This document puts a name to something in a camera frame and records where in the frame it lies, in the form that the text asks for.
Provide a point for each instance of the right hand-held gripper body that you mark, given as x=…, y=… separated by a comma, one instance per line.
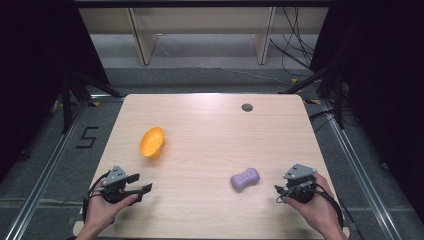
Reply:
x=300, y=171

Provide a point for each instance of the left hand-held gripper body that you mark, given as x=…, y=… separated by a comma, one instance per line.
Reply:
x=115, y=176

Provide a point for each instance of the purple soap bar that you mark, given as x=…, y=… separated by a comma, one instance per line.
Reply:
x=245, y=180

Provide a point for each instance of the orange soap dish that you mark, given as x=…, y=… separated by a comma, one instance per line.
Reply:
x=151, y=141

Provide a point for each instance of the person's left hand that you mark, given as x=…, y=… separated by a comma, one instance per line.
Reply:
x=100, y=213

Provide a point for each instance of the person's right hand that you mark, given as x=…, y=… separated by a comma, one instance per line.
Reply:
x=320, y=210

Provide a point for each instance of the grey round table grommet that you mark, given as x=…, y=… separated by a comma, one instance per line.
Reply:
x=247, y=107

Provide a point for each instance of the small black floor object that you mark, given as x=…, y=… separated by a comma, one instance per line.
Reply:
x=383, y=165

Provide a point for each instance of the black metal stand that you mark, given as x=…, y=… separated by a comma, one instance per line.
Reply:
x=338, y=96
x=68, y=100

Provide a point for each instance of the black curtain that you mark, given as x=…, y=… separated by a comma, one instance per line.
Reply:
x=383, y=83
x=36, y=66

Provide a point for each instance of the beige desk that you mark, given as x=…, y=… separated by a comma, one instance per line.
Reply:
x=203, y=20

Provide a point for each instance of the aluminium floor rail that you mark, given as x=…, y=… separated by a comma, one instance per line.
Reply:
x=363, y=176
x=43, y=181

